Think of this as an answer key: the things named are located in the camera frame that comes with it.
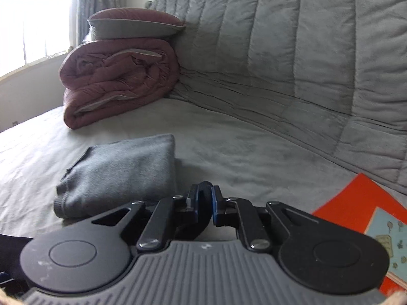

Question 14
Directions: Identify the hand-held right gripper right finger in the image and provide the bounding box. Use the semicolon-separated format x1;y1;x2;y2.
212;186;315;251

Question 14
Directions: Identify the folded pink quilt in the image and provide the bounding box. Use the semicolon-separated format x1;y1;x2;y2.
59;36;180;130

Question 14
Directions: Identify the folded grey garment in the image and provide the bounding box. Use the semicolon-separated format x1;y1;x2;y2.
53;133;177;220

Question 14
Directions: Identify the window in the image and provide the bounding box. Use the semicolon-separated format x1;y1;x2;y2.
0;0;76;81

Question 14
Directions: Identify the grey pillow with pink trim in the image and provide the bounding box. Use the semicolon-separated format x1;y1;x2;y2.
87;9;187;40

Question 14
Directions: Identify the grey quilted headboard cover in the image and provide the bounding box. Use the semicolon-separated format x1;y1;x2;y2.
144;0;407;195

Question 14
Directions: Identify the red book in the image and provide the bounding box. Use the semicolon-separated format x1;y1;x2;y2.
310;173;407;303

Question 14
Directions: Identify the black garment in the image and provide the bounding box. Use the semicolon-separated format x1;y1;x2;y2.
0;181;214;293

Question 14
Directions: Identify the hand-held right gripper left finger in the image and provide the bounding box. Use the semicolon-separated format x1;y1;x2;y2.
92;184;201;251

